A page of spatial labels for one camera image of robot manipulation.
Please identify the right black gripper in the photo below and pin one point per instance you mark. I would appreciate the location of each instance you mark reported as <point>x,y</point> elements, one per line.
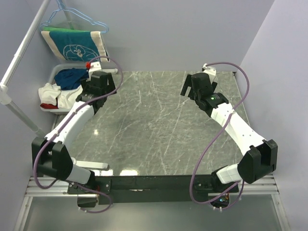
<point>188,83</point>

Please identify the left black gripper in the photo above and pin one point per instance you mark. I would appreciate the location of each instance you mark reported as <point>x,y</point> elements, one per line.
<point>86,83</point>

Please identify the white floral t shirt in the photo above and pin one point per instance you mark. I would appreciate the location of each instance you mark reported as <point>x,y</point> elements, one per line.
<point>52,94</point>

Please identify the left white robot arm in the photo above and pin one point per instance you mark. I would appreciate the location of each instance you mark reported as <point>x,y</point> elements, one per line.
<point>50,155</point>

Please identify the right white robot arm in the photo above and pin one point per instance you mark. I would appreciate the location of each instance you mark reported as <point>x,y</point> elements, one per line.
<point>259,155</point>

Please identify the navy blue t shirt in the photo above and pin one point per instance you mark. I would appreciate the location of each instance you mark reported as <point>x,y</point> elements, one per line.
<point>70,79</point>

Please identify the white plastic laundry basket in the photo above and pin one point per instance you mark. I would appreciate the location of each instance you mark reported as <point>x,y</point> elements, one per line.
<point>55,71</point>

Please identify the teal cartoon towel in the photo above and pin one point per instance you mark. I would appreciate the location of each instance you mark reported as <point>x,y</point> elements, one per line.
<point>75,45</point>

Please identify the red t shirt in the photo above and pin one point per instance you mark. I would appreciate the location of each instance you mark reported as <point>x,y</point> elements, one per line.
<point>48,106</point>

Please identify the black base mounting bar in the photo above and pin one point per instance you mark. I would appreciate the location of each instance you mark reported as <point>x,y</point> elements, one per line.
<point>146,189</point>

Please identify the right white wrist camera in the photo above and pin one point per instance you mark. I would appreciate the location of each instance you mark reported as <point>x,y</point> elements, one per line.
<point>211,71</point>

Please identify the blue wire hanger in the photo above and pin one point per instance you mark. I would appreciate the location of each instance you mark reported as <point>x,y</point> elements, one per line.
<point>67,10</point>

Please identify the white clothes rack frame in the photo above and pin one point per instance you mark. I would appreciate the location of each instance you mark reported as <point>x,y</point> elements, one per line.
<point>32,72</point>

